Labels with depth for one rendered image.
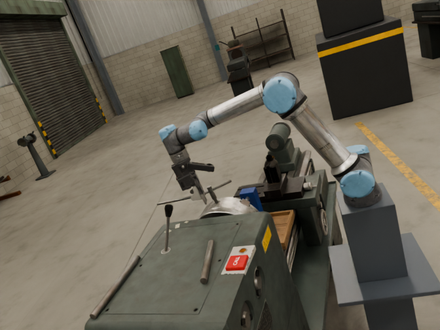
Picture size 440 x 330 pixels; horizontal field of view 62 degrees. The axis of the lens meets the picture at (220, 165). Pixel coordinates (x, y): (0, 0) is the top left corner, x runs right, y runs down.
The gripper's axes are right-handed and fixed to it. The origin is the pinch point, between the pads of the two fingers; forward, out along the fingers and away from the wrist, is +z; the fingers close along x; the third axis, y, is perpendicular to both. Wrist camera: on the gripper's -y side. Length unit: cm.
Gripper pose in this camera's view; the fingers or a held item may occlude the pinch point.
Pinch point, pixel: (205, 198)
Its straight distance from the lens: 160.3
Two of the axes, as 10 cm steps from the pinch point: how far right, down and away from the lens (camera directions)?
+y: -9.1, 4.2, -0.1
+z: 4.0, 8.7, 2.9
